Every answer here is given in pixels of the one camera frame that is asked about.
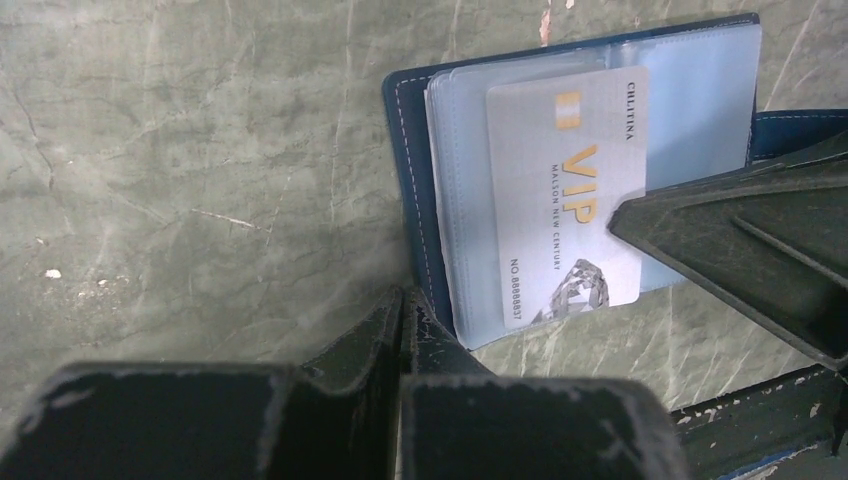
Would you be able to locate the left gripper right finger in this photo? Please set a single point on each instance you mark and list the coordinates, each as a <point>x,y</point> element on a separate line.
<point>459,420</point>

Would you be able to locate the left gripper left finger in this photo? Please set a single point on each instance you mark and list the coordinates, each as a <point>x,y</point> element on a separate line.
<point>332,417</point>

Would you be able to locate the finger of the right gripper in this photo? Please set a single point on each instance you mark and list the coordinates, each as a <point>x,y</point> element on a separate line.
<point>770,240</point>

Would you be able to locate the blue card holder wallet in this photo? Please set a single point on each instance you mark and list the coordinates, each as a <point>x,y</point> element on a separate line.
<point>702,118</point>

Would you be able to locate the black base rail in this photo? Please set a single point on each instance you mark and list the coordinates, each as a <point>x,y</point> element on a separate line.
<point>758,427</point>

